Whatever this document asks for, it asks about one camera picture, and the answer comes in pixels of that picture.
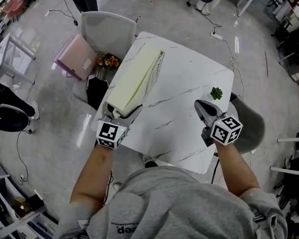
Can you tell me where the white metal rack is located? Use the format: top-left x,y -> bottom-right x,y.
269,135 -> 299,179

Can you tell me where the person's right forearm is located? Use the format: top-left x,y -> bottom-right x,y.
214,140 -> 262,198

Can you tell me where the black office chair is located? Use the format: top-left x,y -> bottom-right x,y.
0,103 -> 31,133

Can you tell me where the white storage shelf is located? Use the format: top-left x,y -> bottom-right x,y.
0,158 -> 59,239

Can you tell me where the grey round chair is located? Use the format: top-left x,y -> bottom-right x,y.
229,92 -> 266,155

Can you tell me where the white mesh-back chair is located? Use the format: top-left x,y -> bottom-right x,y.
72,10 -> 137,104

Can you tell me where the white mesh file holder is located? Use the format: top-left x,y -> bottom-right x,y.
141,50 -> 165,97

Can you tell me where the black bag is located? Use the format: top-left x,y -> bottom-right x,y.
86,76 -> 110,111

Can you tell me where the orange flower bunch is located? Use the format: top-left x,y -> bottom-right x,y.
97,52 -> 121,71

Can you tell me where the pink file case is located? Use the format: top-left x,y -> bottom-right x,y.
52,33 -> 98,81

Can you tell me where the white coiled cable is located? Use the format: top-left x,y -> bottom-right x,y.
227,54 -> 247,100

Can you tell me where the small green succulent plant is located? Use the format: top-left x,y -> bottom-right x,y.
210,87 -> 223,101

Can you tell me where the person's grey sweatshirt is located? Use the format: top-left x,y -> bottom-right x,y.
56,165 -> 289,239

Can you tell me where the white side table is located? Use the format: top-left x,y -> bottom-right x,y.
0,32 -> 37,85

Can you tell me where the person's left forearm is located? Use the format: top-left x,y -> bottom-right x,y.
69,142 -> 115,207

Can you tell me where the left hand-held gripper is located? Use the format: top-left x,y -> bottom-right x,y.
95,102 -> 143,149

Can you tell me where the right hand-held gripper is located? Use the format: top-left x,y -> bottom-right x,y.
194,99 -> 244,147

